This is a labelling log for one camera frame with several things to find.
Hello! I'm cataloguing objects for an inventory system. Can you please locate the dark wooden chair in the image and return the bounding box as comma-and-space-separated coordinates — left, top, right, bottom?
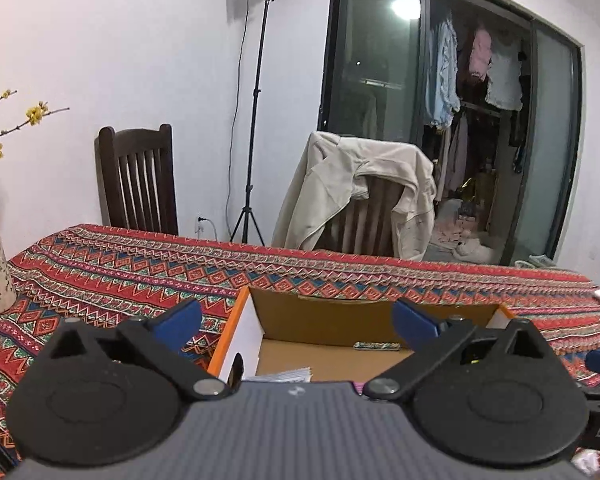
96, 124, 178, 235

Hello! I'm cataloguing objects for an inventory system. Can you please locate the chair with beige jacket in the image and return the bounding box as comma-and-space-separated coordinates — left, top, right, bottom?
315, 177, 403, 257

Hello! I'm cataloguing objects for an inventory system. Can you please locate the beige jacket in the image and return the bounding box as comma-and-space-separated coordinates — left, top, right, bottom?
272, 131, 437, 261

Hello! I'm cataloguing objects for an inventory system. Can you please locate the studio light on stand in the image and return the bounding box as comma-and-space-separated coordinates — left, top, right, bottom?
230, 0, 274, 245

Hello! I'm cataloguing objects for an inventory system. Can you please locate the orange cardboard snack box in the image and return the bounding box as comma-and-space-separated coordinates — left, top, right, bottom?
208, 286, 514, 385

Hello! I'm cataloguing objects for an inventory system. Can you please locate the red patterned tablecloth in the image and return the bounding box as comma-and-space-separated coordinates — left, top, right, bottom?
0, 224, 600, 478

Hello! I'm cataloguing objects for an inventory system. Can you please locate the pink hanging garment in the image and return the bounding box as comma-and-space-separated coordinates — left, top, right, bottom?
468, 27, 492, 81

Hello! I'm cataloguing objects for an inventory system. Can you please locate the white hanging top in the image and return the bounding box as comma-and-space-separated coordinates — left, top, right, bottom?
484, 38, 522, 112

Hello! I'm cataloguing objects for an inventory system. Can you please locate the light blue hanging shirt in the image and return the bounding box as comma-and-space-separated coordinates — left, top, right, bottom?
425, 12, 460, 129

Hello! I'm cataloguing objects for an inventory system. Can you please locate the dark sliding glass door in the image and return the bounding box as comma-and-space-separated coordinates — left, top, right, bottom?
318, 0, 583, 266

